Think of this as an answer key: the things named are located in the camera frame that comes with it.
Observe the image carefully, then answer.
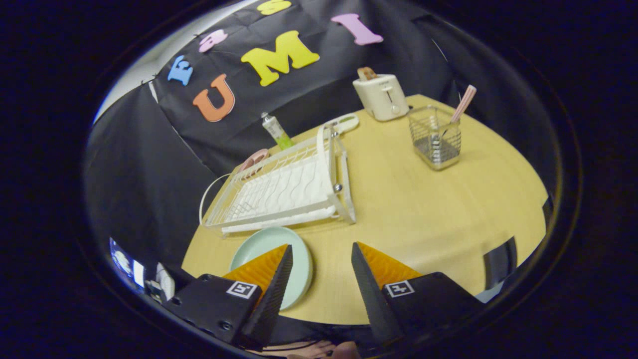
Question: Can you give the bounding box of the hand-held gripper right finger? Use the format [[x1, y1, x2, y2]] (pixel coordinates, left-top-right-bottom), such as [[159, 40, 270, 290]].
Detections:
[[351, 242, 484, 350]]

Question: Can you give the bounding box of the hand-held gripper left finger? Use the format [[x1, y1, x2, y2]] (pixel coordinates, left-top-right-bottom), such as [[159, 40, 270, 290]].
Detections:
[[164, 244, 294, 350]]

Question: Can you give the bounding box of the light green plate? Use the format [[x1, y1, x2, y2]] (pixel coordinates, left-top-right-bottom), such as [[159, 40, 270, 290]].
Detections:
[[229, 226, 314, 311]]

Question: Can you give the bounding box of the white wire dish rack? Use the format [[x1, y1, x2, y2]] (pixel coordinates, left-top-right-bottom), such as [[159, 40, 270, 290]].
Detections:
[[199, 122, 357, 235]]

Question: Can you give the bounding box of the metal wire basket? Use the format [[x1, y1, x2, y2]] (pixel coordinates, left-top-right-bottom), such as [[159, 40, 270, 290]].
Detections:
[[408, 105, 462, 171]]

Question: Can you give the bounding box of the pink striped handle spoon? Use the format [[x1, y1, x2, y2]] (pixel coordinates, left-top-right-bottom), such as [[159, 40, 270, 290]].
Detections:
[[430, 84, 478, 163]]

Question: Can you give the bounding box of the pink plate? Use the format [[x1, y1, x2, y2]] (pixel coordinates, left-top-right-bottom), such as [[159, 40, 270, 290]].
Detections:
[[240, 148, 271, 173]]

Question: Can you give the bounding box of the white side desk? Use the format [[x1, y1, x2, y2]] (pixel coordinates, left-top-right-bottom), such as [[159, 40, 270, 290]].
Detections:
[[145, 262, 176, 302]]

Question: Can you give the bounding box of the black chair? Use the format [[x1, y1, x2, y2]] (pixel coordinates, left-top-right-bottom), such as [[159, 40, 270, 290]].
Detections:
[[483, 237, 517, 290]]

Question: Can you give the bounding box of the computer monitor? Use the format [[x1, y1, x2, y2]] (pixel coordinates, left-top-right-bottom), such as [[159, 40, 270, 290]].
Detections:
[[111, 238, 145, 292]]

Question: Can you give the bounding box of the plastic green tea bottle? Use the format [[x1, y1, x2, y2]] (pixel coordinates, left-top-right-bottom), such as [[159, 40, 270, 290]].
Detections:
[[261, 112, 295, 151]]

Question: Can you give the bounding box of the white divided tray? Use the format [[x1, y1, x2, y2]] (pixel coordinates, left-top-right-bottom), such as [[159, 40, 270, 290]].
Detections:
[[324, 113, 359, 136]]

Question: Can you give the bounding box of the white toaster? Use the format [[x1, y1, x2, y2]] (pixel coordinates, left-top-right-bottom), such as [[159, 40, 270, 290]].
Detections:
[[352, 74, 410, 122]]

